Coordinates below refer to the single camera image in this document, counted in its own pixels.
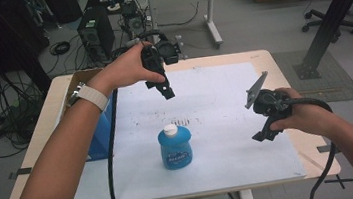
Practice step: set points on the white paper sheet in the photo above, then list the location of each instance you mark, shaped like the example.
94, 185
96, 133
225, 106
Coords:
207, 126

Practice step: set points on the blue bottle with white cap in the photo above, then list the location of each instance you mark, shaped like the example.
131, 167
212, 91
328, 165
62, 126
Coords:
175, 149

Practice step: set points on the black tape strip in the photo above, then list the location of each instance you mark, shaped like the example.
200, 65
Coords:
20, 172

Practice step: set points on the black office chair base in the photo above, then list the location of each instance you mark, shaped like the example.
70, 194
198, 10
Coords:
330, 22

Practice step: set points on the person's right hand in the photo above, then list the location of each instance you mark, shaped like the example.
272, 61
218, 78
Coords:
303, 115

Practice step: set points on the person's left hand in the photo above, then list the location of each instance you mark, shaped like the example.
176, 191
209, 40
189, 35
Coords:
126, 71

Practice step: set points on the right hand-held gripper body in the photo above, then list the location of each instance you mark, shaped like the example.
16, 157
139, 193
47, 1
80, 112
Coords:
267, 102

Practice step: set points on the grey floor mat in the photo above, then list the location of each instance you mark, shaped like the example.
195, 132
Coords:
330, 85

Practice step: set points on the black computer tower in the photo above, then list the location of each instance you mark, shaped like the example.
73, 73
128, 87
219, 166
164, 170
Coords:
96, 34

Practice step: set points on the black tape cross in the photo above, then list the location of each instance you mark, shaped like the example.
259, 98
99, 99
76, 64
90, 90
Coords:
340, 181

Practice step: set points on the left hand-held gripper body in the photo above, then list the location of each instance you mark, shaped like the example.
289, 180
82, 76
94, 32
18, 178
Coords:
163, 52

